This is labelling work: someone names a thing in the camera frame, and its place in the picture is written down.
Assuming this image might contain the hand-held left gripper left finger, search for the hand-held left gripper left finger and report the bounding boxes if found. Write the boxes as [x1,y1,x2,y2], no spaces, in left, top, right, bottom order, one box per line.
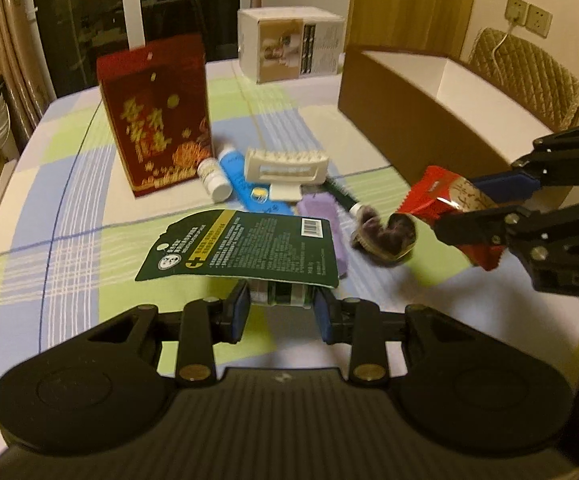
[87,280,251,388]

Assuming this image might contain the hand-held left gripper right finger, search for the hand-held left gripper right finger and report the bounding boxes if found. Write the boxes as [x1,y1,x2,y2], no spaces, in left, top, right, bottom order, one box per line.
[313,285,475,386]

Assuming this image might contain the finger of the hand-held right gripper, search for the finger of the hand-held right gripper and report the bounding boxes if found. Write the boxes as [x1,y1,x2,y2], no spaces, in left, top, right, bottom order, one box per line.
[471,117,579,206]
[433,187,579,266]

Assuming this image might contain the red snack packet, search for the red snack packet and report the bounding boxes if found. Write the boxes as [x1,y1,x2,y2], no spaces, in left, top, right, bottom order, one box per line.
[398,166,513,272]

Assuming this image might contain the green card blister pack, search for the green card blister pack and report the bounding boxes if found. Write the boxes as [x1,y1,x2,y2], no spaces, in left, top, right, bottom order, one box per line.
[136,208,340,308]

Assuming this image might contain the purple candy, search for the purple candy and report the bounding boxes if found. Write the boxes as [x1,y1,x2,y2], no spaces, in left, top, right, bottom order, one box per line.
[352,205,417,262]

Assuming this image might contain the purple box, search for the purple box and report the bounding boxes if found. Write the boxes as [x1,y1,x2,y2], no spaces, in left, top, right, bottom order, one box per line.
[297,192,350,278]

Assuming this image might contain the dark green slim box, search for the dark green slim box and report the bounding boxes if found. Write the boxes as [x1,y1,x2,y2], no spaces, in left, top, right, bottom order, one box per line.
[319,176,365,213]

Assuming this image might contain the brown cardboard box white inside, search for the brown cardboard box white inside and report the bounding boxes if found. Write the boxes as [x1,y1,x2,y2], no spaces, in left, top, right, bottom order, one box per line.
[338,45,555,186]

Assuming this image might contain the blue and white package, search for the blue and white package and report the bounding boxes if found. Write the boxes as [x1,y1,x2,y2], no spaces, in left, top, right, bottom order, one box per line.
[218,146,295,215]

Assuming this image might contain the white plastic comb holder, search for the white plastic comb holder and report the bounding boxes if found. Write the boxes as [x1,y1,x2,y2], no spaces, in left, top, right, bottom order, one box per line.
[246,147,329,201]

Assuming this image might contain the quilted beige chair cover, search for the quilted beige chair cover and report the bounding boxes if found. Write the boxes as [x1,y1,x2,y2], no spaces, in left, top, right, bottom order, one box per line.
[469,27,579,131]

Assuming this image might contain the small white bottle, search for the small white bottle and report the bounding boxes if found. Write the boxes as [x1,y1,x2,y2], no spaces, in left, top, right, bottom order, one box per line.
[197,157,233,202]

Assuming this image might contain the wooden door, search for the wooden door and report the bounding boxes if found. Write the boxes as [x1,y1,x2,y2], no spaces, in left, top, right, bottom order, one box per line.
[347,0,483,58]

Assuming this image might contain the red gold printed box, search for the red gold printed box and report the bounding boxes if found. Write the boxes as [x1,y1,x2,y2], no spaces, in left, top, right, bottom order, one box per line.
[96,34,214,197]

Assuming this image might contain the white printed carton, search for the white printed carton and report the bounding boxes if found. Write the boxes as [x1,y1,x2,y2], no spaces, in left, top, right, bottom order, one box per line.
[237,6,347,83]

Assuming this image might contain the glass sliding door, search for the glass sliding door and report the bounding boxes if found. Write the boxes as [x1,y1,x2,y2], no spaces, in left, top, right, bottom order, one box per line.
[30,0,250,101]

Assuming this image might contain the beige curtain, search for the beige curtain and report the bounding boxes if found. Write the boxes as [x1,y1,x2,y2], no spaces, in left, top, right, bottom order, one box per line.
[0,0,55,156]

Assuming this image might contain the white charger cable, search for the white charger cable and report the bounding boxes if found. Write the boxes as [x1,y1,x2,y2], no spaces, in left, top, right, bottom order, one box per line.
[492,12,520,63]

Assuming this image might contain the beige wall socket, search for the beige wall socket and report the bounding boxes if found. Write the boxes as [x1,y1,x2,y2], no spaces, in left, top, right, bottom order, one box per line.
[505,0,529,26]
[526,4,553,38]

